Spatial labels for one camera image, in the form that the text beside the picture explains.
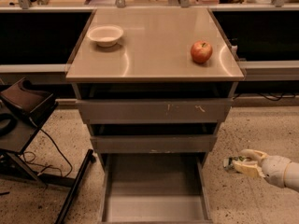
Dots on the red apple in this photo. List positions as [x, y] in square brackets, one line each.
[201, 51]

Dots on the grey bottom drawer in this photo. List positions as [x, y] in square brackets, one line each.
[154, 189]

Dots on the white bowl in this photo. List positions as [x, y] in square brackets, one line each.
[105, 36]

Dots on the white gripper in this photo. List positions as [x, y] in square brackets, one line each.
[276, 169]

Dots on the grey middle drawer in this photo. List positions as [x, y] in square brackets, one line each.
[153, 143]

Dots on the grey top drawer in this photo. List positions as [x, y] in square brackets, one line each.
[152, 111]

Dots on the grey drawer cabinet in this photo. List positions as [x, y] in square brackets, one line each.
[153, 61]

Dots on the grey drawer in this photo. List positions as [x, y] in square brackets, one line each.
[154, 189]
[152, 111]
[153, 143]

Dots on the black side cart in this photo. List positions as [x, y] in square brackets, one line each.
[29, 110]

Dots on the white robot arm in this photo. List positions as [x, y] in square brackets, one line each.
[292, 175]

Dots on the green 7up can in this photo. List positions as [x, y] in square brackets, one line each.
[228, 162]

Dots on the black cart leg bar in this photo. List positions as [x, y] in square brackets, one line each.
[89, 158]

